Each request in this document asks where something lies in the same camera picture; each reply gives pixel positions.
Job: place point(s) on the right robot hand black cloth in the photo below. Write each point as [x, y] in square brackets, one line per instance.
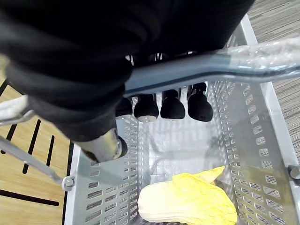
[70, 58]

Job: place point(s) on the grey perforated plastic shopping basket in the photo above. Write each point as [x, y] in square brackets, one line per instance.
[257, 140]

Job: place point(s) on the pale white vegetable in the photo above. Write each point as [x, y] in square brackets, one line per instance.
[11, 107]

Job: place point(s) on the wooden shelf board black slots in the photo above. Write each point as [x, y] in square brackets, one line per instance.
[23, 216]

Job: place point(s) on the yellow napa cabbage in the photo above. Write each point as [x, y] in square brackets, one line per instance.
[187, 201]

